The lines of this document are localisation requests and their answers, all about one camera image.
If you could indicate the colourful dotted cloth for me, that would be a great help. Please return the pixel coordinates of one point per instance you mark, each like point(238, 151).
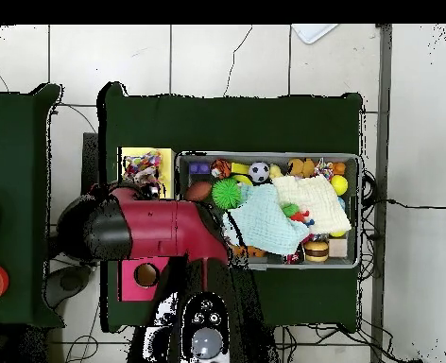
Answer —
point(143, 164)

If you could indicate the black upright panel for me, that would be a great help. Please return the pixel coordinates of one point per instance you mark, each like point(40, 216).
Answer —
point(90, 159)

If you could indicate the multicolour spiky caterpillar toy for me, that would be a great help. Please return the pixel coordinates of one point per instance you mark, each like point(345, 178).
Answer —
point(290, 209)

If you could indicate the small brown football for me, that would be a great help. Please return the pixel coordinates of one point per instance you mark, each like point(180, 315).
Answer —
point(199, 191)

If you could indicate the orange tiger plush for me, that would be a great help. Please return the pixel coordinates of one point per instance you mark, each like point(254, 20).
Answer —
point(221, 167)

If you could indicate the dark green tablecloth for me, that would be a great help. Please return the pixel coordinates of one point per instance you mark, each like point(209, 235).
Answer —
point(15, 151)
point(230, 124)

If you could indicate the brown plush teddy bear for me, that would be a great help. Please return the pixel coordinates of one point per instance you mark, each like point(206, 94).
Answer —
point(300, 167)

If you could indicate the green spiky rubber ball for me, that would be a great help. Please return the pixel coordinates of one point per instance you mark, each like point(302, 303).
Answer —
point(226, 193)

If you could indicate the white tray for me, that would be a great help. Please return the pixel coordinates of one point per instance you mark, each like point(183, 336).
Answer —
point(313, 32)

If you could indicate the yellow plastic ball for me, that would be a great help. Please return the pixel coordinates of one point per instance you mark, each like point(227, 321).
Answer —
point(339, 185)

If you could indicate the mint green muslin cloth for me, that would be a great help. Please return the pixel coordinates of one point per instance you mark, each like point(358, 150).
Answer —
point(264, 223)

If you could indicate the cream muslin cloth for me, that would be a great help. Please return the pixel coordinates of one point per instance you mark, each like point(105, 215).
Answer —
point(317, 196)

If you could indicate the toy hamburger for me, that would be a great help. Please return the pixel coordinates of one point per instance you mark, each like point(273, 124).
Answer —
point(316, 250)

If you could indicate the wooden box with three holes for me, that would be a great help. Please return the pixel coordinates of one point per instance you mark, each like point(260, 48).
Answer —
point(128, 287)

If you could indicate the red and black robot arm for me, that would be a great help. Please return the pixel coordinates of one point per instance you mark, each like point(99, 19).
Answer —
point(158, 227)

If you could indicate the black and white soccer ball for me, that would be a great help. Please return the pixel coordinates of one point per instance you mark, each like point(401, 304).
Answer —
point(259, 172)

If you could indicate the dark grey stand base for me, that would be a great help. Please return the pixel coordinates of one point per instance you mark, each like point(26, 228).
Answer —
point(70, 281)

